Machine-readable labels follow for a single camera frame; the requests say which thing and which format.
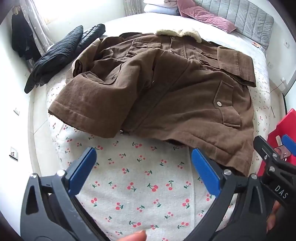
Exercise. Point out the white wall socket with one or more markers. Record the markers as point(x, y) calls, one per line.
point(286, 44)
point(283, 81)
point(16, 111)
point(270, 64)
point(13, 153)

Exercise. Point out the patterned grey curtain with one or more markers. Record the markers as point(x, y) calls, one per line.
point(131, 7)

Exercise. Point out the small orange packet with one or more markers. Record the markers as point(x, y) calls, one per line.
point(255, 44)

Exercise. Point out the black puffer jacket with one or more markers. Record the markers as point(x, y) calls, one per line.
point(57, 53)

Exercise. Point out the square pink velvet pillow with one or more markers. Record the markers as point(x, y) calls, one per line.
point(185, 3)

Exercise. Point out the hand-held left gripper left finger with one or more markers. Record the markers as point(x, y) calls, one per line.
point(83, 171)

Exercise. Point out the grey padded headboard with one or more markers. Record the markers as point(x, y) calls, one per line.
point(242, 16)

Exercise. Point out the light blue pillow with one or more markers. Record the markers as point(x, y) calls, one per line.
point(155, 9)

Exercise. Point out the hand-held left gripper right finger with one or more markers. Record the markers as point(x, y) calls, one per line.
point(205, 171)

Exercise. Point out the window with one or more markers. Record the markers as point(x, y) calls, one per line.
point(81, 9)

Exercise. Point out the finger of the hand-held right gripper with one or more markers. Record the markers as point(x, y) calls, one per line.
point(263, 149)
point(290, 144)

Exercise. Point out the lace curtain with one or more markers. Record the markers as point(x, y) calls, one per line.
point(37, 20)

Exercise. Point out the long pink velvet pillow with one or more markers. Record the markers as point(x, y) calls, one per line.
point(208, 18)

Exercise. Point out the cherry print bed sheet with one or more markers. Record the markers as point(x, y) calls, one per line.
point(138, 185)

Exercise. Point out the person's left hand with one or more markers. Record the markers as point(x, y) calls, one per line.
point(136, 236)

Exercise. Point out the black hanging garment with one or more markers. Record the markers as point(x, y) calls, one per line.
point(22, 37)

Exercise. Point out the person's right hand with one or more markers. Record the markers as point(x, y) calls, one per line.
point(273, 215)

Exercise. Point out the brown jacket with fleece collar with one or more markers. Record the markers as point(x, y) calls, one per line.
point(161, 92)

